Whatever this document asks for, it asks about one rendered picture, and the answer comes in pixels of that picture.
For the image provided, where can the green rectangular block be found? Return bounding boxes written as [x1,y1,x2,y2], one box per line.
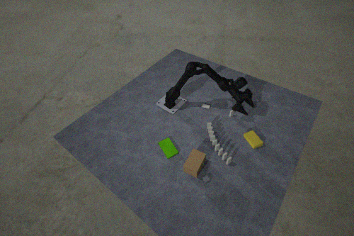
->
[158,137,178,158]

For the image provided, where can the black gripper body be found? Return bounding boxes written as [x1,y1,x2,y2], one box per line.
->
[232,90,246,111]

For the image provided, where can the brown rectangular block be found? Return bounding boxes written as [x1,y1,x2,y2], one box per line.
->
[183,149,206,178]

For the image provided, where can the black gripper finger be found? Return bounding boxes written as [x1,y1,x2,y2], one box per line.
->
[235,106,248,116]
[245,96,254,108]

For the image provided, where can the yellow block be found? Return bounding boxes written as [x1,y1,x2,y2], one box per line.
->
[243,130,263,148]

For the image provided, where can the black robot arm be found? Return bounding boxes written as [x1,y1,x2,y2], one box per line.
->
[165,62,251,109]

